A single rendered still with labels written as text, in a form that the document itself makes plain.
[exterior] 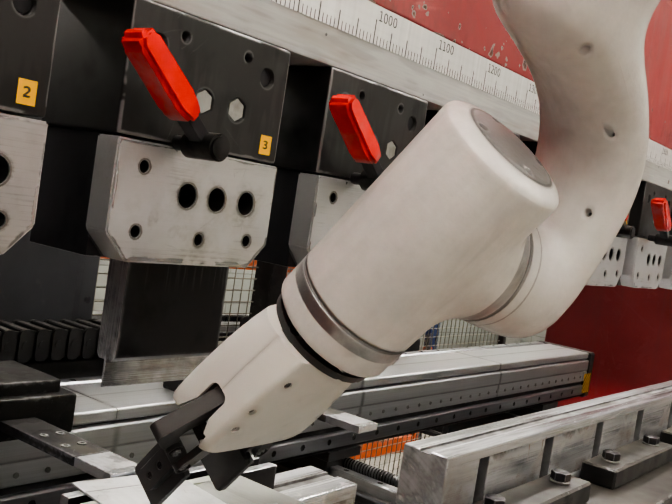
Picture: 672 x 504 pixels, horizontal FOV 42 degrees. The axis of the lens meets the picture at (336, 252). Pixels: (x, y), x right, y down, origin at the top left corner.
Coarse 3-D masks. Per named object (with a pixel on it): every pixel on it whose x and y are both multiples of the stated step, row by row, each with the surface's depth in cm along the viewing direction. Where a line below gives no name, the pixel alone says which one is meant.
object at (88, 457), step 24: (0, 384) 75; (24, 384) 77; (48, 384) 79; (0, 408) 75; (24, 408) 76; (48, 408) 78; (72, 408) 81; (0, 432) 75; (24, 432) 73; (48, 432) 74; (72, 456) 69; (96, 456) 69; (120, 456) 70
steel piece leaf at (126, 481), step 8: (96, 480) 65; (104, 480) 65; (112, 480) 65; (120, 480) 66; (128, 480) 66; (136, 480) 66; (80, 488) 63; (88, 488) 63; (96, 488) 63; (104, 488) 63; (112, 488) 64
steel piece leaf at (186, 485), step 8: (120, 488) 64; (128, 488) 64; (136, 488) 64; (184, 488) 66; (192, 488) 66; (200, 488) 66; (88, 496) 62; (96, 496) 62; (104, 496) 62; (112, 496) 62; (120, 496) 62; (128, 496) 63; (136, 496) 63; (144, 496) 63; (176, 496) 64; (184, 496) 64; (192, 496) 64; (200, 496) 65; (208, 496) 65
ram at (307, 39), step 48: (192, 0) 57; (240, 0) 61; (384, 0) 74; (432, 0) 79; (480, 0) 86; (288, 48) 65; (336, 48) 70; (480, 48) 88; (432, 96) 82; (480, 96) 89
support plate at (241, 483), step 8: (240, 480) 70; (248, 480) 71; (208, 488) 67; (232, 488) 68; (240, 488) 68; (248, 488) 69; (256, 488) 69; (264, 488) 69; (216, 496) 66; (224, 496) 66; (232, 496) 66; (240, 496) 67; (248, 496) 67; (256, 496) 67; (264, 496) 67; (272, 496) 68; (280, 496) 68; (288, 496) 68
